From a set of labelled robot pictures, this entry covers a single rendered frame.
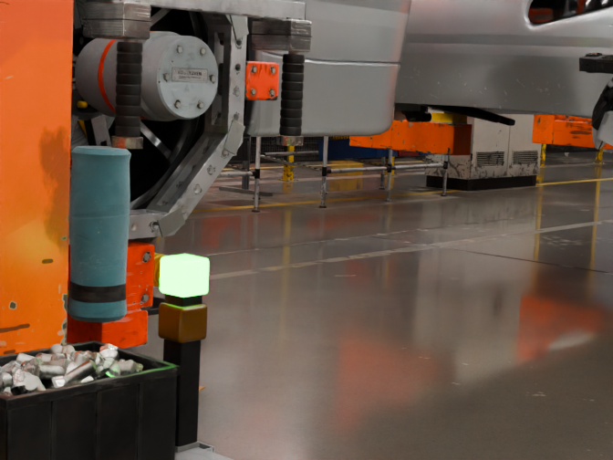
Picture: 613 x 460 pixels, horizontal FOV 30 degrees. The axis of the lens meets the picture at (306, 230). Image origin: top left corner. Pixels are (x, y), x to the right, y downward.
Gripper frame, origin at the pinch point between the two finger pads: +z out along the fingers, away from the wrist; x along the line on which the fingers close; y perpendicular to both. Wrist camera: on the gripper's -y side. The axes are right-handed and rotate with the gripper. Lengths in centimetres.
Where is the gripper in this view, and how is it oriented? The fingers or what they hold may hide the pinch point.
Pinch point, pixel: (597, 140)
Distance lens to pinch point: 214.7
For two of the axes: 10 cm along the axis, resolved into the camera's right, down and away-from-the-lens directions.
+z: -2.0, 7.5, 6.3
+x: 8.2, -2.3, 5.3
